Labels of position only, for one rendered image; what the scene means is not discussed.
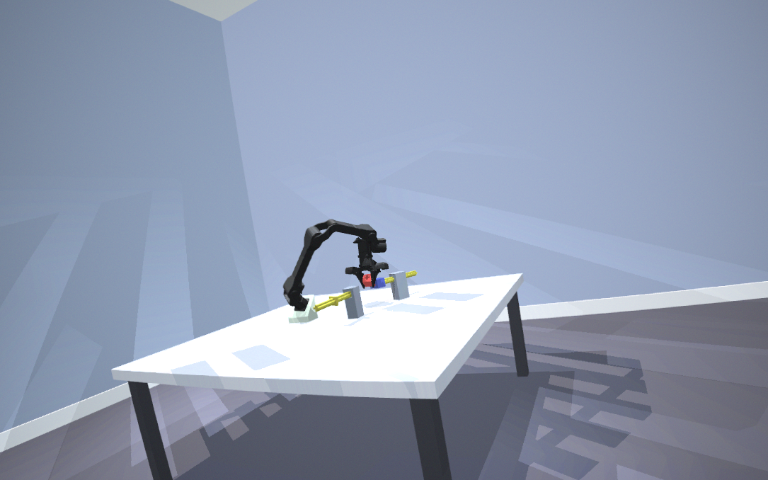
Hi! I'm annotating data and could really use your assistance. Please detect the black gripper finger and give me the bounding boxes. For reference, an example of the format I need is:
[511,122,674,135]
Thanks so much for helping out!
[353,273,365,289]
[370,270,381,287]

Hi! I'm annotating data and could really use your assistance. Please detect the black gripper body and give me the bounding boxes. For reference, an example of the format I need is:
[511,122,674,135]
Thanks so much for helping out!
[345,252,389,275]

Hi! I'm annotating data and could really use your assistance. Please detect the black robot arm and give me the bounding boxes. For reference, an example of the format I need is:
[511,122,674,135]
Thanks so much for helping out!
[283,219,386,312]

